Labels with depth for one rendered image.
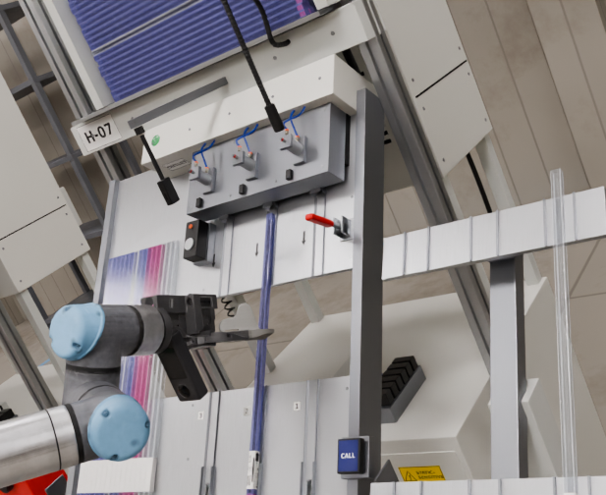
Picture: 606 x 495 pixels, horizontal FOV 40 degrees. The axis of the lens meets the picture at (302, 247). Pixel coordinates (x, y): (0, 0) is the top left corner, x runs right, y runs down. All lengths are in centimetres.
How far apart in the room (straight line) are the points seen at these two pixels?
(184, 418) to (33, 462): 55
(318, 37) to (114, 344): 67
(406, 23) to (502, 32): 287
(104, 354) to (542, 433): 60
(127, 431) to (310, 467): 39
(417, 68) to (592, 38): 266
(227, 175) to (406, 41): 44
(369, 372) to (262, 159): 45
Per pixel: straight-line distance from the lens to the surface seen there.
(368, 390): 130
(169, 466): 155
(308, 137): 145
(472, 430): 159
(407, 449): 160
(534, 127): 464
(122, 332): 117
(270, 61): 157
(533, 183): 475
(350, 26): 147
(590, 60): 432
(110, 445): 103
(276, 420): 139
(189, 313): 128
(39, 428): 104
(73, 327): 114
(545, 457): 120
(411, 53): 168
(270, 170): 148
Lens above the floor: 137
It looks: 14 degrees down
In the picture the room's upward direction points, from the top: 24 degrees counter-clockwise
